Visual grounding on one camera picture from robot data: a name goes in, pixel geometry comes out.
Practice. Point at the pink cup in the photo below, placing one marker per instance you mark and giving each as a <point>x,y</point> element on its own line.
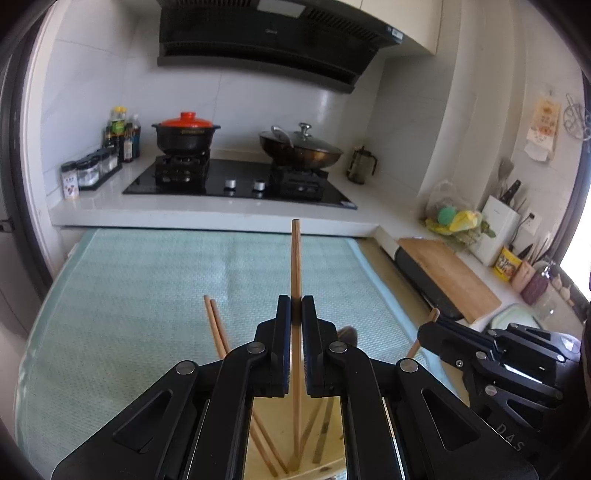
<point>522,278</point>

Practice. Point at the wooden cutting board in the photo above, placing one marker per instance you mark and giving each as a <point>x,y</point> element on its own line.
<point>448,277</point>

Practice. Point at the yellow snack packet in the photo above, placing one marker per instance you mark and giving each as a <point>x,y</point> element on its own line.
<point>507,265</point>

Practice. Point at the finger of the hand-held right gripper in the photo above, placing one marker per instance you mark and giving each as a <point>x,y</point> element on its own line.
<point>512,381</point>
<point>455,339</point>

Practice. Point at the white wall outlet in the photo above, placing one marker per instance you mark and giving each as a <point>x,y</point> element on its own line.
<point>531,221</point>

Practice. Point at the black tray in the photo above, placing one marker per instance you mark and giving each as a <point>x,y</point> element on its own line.
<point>415,281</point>

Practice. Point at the black clay pot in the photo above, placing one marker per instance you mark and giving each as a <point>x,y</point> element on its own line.
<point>180,142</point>

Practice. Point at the metal spoon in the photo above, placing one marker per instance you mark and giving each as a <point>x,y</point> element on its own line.
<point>349,336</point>

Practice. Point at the dark sauce bottle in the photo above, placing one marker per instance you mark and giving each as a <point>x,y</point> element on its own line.
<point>128,145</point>
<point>136,138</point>

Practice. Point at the garlic bulbs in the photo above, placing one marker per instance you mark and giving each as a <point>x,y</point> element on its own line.
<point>564,288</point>

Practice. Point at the teal waffle towel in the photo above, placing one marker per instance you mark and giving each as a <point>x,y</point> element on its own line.
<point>161,295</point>

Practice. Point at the red pot lid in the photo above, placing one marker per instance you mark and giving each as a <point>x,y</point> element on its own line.
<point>188,121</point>

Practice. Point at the grey spatula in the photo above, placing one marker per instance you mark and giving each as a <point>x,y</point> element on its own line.
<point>504,170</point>

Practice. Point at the glass wok lid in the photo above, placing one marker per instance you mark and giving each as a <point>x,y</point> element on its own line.
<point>307,141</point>

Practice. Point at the white label spice jar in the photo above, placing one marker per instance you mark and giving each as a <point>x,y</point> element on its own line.
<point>70,182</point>

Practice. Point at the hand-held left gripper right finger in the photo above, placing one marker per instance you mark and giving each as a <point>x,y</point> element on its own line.
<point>310,346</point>

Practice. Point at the cream ribbed utensil holder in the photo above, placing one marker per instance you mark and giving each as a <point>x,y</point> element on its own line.
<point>323,464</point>

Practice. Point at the black door frame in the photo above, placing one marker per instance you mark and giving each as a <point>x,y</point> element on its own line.
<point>18,138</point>

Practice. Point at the white wall cabinets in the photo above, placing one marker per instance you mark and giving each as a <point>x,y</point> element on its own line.
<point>415,23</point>

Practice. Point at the black glass gas cooktop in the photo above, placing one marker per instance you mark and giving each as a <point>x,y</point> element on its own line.
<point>240,177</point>

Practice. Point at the green cutting board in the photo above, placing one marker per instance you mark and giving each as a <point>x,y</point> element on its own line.
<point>505,318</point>

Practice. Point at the group of wooden chopsticks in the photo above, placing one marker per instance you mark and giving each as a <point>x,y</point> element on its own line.
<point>214,323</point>

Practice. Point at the window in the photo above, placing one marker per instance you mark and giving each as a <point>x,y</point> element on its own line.
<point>579,207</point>

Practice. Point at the small clear glass jar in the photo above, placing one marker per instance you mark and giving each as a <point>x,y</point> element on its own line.
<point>547,303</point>

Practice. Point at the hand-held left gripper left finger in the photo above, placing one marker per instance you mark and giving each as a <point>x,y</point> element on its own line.
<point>284,346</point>

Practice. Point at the black range hood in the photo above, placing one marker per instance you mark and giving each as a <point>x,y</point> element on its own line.
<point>258,41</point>

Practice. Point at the clear plastic bag of produce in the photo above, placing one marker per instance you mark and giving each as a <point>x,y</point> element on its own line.
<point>455,219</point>

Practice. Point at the white knife block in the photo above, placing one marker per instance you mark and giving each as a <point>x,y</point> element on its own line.
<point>496,230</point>

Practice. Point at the glass french press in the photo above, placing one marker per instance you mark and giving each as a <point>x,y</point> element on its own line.
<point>361,165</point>

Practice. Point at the yellow cap sauce bottle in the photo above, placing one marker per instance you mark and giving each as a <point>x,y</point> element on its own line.
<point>119,122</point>

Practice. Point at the brown wooden chopstick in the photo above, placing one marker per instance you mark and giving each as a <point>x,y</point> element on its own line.
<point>412,349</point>
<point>296,258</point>

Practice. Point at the hanging wall calendar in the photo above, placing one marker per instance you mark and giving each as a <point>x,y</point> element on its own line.
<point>542,124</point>

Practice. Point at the dark wok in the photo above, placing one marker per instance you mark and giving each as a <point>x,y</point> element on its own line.
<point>300,160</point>

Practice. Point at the glass spice jar black lid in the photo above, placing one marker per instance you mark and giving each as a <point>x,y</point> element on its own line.
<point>114,160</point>
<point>103,165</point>
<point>87,174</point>

